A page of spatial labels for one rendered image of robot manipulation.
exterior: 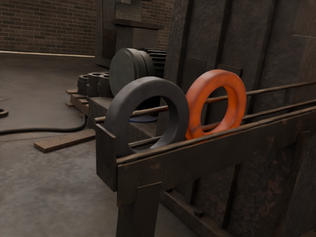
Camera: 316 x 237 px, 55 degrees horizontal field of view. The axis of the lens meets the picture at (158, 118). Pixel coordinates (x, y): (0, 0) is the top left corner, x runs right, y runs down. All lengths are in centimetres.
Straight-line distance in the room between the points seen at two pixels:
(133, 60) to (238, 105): 129
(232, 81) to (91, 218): 96
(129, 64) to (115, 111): 145
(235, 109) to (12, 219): 106
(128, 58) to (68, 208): 100
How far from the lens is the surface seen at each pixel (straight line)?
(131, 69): 195
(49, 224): 142
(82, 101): 272
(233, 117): 76
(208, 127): 76
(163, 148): 60
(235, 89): 73
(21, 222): 145
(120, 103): 54
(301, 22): 114
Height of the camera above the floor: 84
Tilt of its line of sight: 17 degrees down
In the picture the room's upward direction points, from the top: 8 degrees clockwise
